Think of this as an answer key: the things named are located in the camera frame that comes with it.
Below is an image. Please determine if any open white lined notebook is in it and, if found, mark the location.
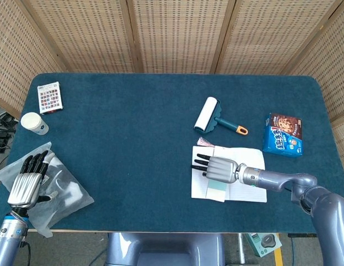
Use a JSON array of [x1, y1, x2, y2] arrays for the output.
[[190, 145, 267, 203]]

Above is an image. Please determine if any white paper cup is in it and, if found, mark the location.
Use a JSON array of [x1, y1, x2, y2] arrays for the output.
[[20, 111, 49, 136]]

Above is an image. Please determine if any teal product box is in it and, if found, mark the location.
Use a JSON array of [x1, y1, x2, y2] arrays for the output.
[[245, 232, 283, 258]]

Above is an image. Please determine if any teal lint roller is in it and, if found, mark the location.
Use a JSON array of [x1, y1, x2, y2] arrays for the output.
[[193, 96, 249, 136]]

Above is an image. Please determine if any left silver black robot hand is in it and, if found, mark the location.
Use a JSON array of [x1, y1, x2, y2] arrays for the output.
[[7, 150, 58, 210]]

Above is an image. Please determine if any translucent plastic bag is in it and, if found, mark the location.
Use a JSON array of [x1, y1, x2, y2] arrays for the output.
[[0, 141, 95, 238]]

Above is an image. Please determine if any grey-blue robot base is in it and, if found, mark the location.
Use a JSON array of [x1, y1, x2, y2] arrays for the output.
[[105, 232, 225, 266]]

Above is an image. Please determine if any black floor cable bundle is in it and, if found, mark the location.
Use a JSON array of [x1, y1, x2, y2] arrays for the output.
[[0, 106, 19, 153]]

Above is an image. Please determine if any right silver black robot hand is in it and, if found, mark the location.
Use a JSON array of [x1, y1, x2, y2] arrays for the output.
[[190, 153, 241, 185]]

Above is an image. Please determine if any picture grid card box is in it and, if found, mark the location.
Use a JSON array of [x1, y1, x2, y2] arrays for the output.
[[37, 81, 64, 115]]

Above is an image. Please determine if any blue cookie box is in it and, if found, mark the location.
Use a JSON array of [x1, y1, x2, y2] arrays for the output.
[[262, 112, 305, 158]]

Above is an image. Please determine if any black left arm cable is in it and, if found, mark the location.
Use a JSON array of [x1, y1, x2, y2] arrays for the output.
[[21, 241, 32, 266]]

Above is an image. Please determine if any bamboo folding screen panel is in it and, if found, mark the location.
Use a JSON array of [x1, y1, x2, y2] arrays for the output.
[[285, 0, 344, 178], [0, 0, 68, 119], [210, 0, 342, 75], [22, 0, 141, 73], [127, 0, 236, 74]]

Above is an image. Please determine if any dark blue table cloth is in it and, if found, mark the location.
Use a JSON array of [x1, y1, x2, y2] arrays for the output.
[[0, 72, 344, 233]]

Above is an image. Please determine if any light blue tasselled bookmark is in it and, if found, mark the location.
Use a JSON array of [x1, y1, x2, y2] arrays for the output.
[[196, 137, 230, 202]]

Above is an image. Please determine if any metal table leg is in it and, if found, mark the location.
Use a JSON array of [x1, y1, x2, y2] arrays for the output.
[[237, 233, 246, 264]]

